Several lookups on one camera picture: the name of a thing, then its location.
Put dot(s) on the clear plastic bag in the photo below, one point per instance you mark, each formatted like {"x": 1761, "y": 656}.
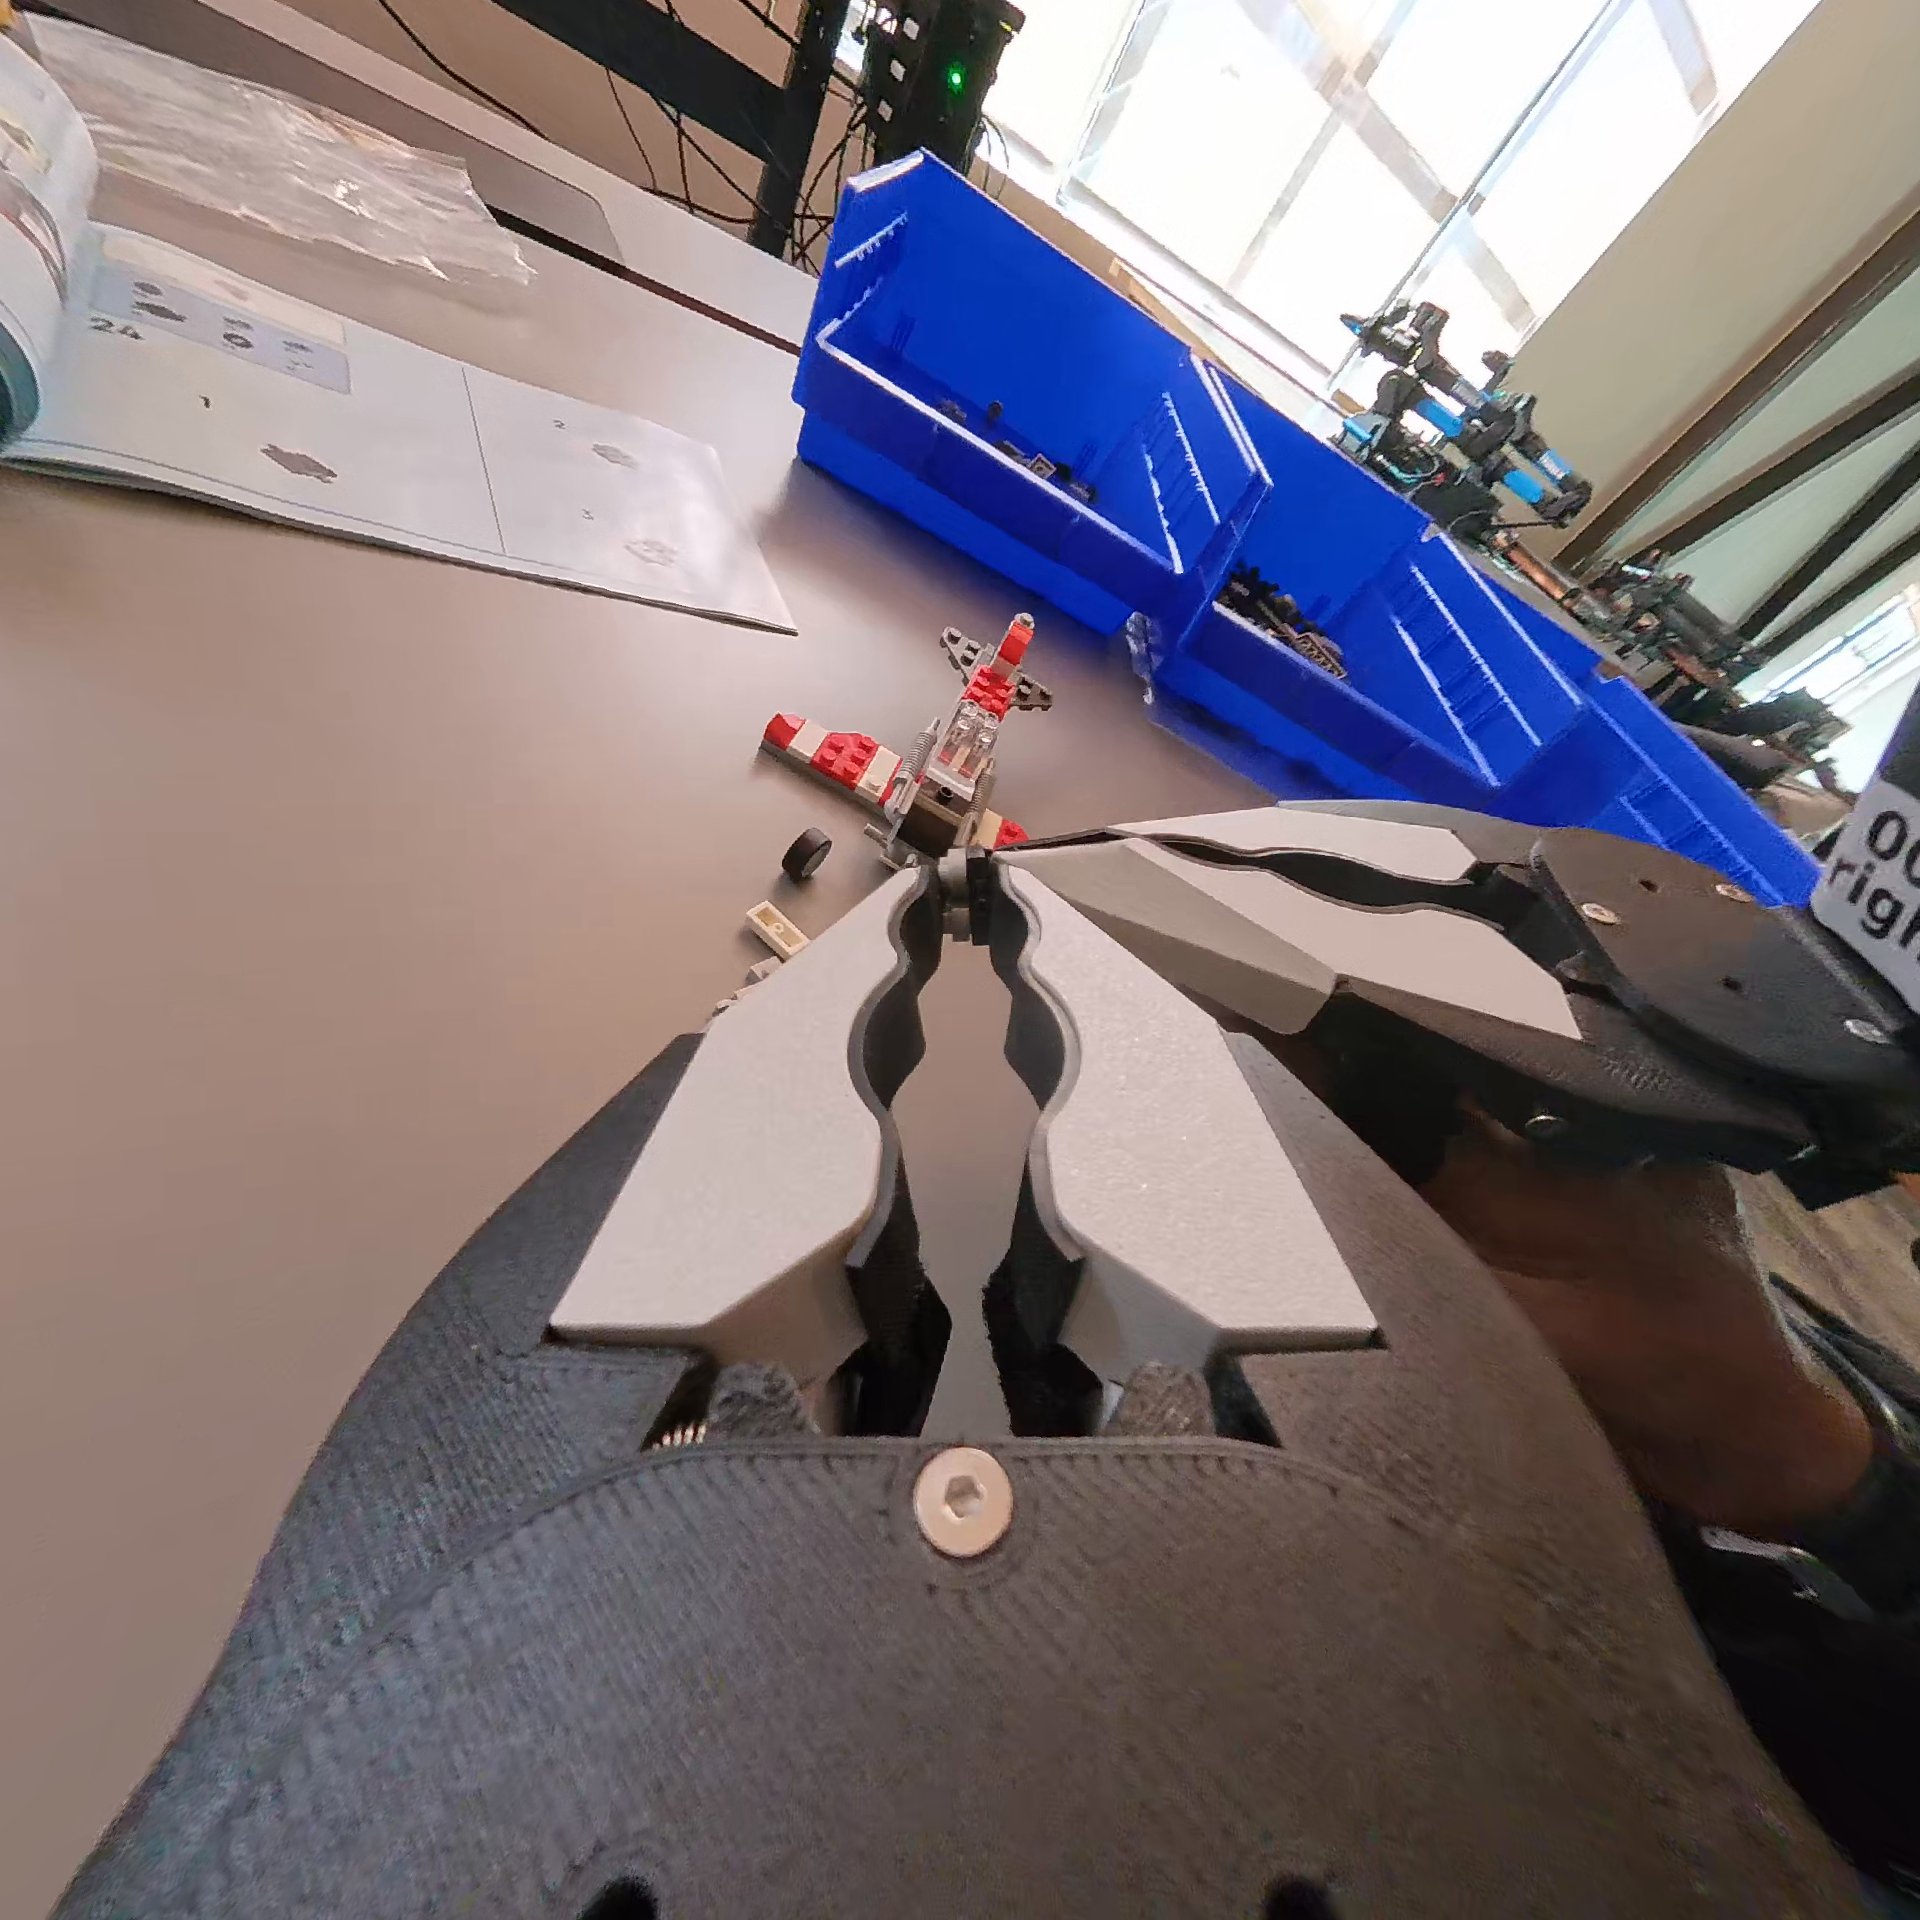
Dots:
{"x": 271, "y": 151}

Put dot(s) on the grey desk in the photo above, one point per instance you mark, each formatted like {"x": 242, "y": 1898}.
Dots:
{"x": 299, "y": 992}

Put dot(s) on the small black toy wheel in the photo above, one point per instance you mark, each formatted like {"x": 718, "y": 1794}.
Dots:
{"x": 805, "y": 853}

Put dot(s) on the black camera tripod rig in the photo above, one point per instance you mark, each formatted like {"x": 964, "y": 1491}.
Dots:
{"x": 1472, "y": 423}

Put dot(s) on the small beige toy brick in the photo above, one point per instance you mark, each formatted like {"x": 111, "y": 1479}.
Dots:
{"x": 776, "y": 931}

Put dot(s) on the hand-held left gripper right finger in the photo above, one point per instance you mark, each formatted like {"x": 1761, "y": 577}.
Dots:
{"x": 1185, "y": 1200}

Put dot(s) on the red white toy brick airplane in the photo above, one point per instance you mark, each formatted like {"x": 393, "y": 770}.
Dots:
{"x": 930, "y": 767}

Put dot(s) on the person's right hand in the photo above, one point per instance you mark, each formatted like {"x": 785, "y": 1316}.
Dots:
{"x": 1682, "y": 1322}

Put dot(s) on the black wheel with grey axle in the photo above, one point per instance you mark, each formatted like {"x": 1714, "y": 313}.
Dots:
{"x": 961, "y": 895}

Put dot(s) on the blue plastic bin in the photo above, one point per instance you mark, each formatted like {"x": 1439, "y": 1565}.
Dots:
{"x": 1051, "y": 392}
{"x": 1440, "y": 676}

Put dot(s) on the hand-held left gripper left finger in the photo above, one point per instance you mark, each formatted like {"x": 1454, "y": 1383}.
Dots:
{"x": 721, "y": 1200}

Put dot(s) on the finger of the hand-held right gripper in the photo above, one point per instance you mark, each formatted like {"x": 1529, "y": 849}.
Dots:
{"x": 1321, "y": 836}
{"x": 1349, "y": 967}

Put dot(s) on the white instruction booklet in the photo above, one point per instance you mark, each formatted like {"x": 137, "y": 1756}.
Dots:
{"x": 360, "y": 437}

